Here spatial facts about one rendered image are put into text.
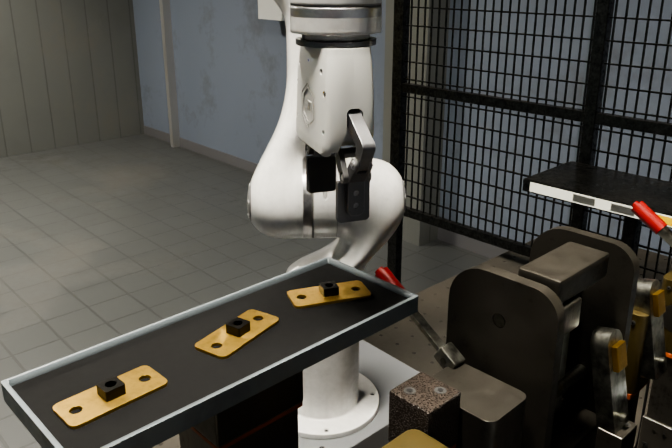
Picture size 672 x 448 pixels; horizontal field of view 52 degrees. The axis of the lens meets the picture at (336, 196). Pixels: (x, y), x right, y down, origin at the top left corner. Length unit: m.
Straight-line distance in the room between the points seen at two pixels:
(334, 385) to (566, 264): 0.48
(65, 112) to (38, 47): 0.58
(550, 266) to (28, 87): 5.72
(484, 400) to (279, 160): 0.44
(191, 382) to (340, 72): 0.29
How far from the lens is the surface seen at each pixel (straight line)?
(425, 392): 0.69
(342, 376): 1.10
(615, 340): 0.84
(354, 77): 0.61
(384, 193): 0.97
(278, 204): 0.96
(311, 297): 0.71
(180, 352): 0.64
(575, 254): 0.80
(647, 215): 1.13
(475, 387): 0.74
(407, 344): 1.54
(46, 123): 6.33
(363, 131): 0.60
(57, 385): 0.63
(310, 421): 1.14
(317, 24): 0.61
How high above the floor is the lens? 1.49
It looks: 19 degrees down
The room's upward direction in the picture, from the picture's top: straight up
